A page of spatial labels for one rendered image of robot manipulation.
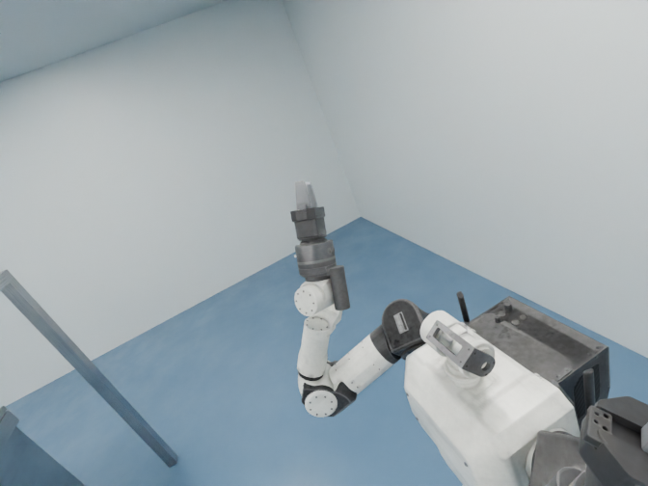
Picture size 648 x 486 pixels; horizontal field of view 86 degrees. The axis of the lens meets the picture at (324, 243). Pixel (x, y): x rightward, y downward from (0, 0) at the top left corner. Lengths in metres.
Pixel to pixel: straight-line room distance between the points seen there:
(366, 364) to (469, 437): 0.30
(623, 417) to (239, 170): 4.24
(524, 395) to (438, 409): 0.14
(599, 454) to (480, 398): 0.42
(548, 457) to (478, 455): 0.09
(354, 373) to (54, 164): 4.03
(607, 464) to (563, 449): 0.36
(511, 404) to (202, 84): 4.11
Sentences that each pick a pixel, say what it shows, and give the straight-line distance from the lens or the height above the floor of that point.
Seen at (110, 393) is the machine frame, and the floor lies 0.74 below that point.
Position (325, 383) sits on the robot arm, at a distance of 0.90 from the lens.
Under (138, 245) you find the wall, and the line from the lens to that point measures 4.54.
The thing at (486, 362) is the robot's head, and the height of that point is 1.45.
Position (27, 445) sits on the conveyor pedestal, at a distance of 3.26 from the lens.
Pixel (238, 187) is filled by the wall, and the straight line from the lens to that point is 4.39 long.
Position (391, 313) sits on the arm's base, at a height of 1.38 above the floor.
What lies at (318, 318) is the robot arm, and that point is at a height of 1.41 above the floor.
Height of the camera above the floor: 1.91
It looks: 24 degrees down
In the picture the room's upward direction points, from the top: 23 degrees counter-clockwise
